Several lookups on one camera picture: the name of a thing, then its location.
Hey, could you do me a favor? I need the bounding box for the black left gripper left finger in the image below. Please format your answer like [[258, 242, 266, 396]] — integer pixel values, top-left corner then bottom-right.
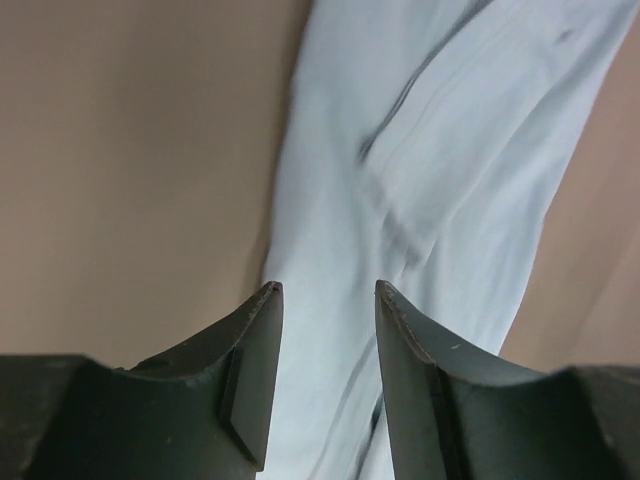
[[1, 282, 283, 479]]

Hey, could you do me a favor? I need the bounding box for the light blue t-shirt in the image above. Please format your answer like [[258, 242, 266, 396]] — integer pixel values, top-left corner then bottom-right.
[[263, 1, 639, 479]]

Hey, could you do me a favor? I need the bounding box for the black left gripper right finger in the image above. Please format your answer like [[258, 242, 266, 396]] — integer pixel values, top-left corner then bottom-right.
[[375, 281, 639, 479]]

